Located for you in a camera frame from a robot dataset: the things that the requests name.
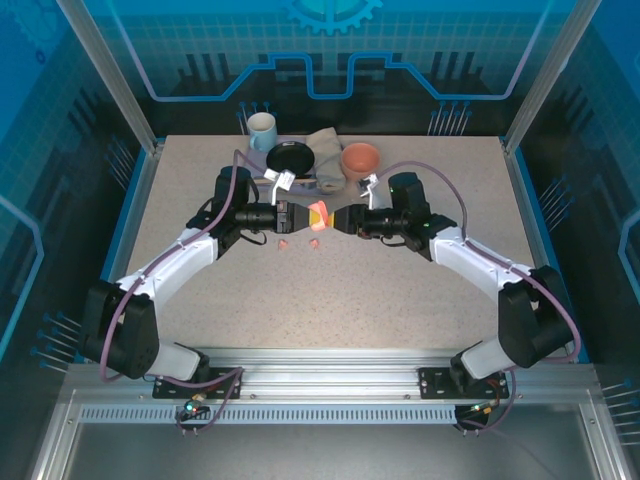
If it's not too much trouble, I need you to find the pink earbud charging case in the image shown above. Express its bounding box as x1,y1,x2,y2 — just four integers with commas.
307,199,330,235

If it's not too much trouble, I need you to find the lavender serving tray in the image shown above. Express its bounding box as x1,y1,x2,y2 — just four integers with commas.
239,134,321,194

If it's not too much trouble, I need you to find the black round plate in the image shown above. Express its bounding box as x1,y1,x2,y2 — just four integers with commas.
265,140,317,174

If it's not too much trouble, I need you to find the terracotta bowl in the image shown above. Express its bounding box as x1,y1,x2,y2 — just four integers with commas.
340,142,381,182

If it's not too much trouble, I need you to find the grey folded cloth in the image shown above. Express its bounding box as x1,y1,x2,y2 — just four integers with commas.
305,127,347,195

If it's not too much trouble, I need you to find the light blue mug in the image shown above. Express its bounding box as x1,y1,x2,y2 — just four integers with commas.
247,112,279,153

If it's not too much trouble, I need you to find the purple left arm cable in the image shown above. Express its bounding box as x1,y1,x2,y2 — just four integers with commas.
99,149,274,435

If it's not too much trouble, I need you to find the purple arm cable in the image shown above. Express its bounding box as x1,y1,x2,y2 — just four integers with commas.
99,149,274,435
372,160,583,436

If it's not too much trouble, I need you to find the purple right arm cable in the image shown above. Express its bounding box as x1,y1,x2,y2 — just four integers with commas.
372,160,583,436

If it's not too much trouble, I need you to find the aluminium table side rail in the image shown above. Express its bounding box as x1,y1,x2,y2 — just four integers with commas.
82,142,166,364
499,137,594,364

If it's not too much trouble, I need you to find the aluminium front rail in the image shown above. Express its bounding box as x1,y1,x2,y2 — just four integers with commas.
64,347,599,401

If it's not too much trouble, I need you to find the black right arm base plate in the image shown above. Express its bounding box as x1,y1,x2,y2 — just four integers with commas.
417,366,509,400

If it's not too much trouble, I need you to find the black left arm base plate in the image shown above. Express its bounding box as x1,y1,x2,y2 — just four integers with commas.
152,366,245,400

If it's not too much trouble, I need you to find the slotted grey cable duct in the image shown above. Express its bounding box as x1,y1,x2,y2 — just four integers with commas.
78,405,460,426

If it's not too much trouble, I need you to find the aluminium frame post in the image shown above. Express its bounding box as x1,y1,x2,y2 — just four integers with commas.
501,0,604,156
53,0,166,156

